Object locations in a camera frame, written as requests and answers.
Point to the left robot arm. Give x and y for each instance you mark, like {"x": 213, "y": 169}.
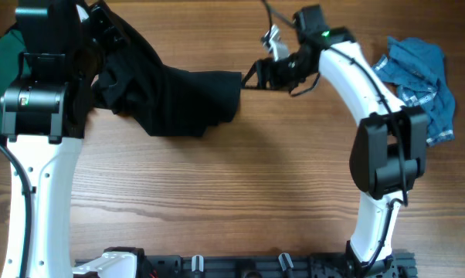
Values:
{"x": 44, "y": 114}

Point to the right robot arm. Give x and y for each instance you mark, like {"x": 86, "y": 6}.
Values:
{"x": 389, "y": 150}

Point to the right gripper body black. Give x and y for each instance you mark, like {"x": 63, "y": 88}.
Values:
{"x": 283, "y": 74}

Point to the green folded cloth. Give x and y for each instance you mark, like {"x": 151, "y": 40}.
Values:
{"x": 2, "y": 77}

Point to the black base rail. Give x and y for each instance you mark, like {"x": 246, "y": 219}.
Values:
{"x": 330, "y": 265}

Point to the black shirt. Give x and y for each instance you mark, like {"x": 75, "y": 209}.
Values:
{"x": 164, "y": 100}

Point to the blue denim cloth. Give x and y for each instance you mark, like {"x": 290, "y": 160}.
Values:
{"x": 417, "y": 70}

